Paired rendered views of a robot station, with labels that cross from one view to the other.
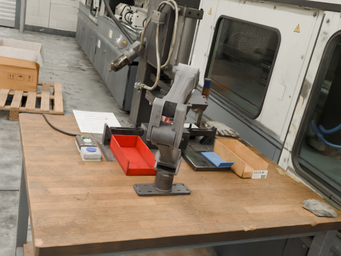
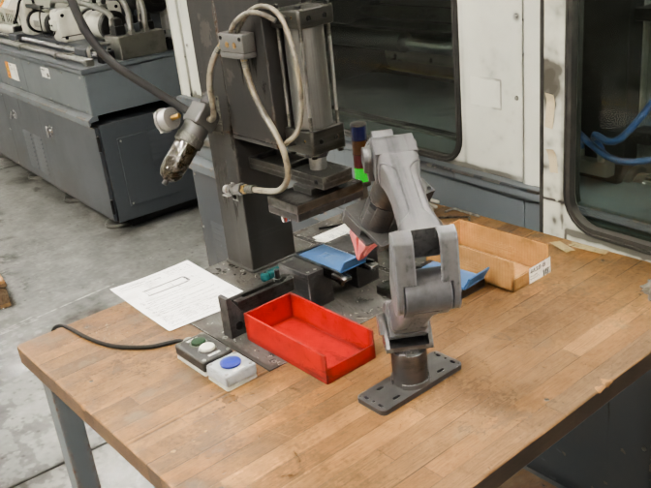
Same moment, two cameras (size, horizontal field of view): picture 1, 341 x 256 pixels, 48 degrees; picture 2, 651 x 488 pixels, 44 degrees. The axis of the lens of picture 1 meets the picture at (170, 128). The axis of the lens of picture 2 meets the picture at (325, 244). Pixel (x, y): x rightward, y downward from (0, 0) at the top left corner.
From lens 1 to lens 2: 0.38 m
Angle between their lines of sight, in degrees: 11
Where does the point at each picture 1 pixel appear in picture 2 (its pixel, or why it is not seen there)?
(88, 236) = not seen: outside the picture
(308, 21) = not seen: outside the picture
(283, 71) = (483, 52)
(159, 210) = (441, 426)
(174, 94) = (414, 209)
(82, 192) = (287, 458)
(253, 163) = (513, 252)
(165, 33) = (265, 74)
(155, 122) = (407, 280)
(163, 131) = (428, 289)
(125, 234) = not seen: outside the picture
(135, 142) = (289, 307)
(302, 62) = (519, 25)
